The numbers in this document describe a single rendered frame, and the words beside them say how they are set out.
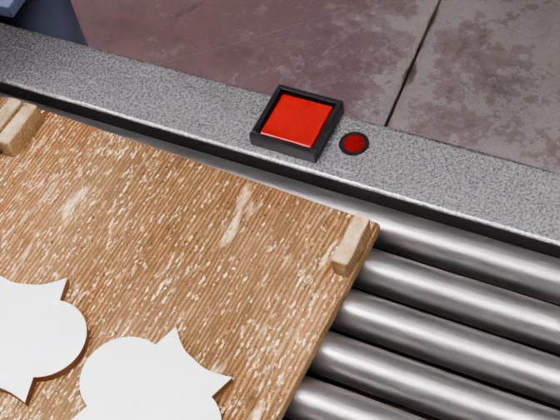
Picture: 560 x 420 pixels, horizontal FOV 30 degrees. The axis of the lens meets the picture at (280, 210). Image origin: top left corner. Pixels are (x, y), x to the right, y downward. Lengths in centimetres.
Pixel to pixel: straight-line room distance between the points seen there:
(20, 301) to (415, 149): 42
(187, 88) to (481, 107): 124
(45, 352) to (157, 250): 15
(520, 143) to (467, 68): 24
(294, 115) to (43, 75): 31
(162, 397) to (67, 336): 12
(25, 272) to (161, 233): 14
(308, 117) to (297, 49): 138
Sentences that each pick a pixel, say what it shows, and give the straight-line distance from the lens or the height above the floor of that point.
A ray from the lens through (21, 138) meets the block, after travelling 114.
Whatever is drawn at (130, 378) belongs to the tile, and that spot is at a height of 95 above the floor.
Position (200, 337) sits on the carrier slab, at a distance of 97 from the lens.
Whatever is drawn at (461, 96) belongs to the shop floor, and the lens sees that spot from 236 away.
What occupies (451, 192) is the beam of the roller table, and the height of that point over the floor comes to 91.
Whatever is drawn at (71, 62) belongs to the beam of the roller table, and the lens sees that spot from 125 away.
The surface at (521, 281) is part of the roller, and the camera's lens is 101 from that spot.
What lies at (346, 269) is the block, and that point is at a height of 95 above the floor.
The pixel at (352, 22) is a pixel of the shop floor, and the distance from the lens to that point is 253.
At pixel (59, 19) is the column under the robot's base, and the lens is 162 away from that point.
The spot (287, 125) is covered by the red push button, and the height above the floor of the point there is 93.
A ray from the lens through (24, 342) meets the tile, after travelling 100.
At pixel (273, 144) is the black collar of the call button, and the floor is 93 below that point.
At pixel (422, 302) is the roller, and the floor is 91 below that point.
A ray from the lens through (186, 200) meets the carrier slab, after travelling 106.
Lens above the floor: 177
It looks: 54 degrees down
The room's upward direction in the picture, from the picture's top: 12 degrees counter-clockwise
